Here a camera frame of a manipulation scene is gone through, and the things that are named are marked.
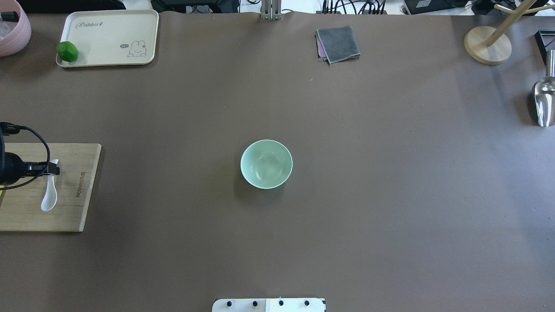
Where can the cream rabbit tray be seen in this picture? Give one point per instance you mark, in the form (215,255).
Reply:
(111,37)

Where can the white ceramic spoon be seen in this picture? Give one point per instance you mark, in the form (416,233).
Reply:
(50,197)

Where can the silver metal scoop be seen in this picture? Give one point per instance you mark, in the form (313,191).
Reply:
(544,93)

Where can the dark wooden glass tray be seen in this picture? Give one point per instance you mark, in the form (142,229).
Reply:
(544,39)

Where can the wooden mug tree stand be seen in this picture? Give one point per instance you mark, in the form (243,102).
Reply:
(489,45)

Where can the aluminium frame post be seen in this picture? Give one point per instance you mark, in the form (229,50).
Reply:
(271,10)

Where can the green lime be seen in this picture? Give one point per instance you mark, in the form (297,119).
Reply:
(67,51)

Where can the grey folded cloth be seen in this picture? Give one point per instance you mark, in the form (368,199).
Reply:
(337,44)

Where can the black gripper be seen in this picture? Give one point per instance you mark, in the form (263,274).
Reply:
(9,167)

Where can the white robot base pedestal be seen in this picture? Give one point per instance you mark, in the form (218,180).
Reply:
(270,305)

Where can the steel muddler black tip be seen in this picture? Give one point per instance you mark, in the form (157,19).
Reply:
(10,16)

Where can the pink bowl of ice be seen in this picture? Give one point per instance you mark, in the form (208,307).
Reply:
(19,36)

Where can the light green bowl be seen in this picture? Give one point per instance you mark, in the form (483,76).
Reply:
(266,164)

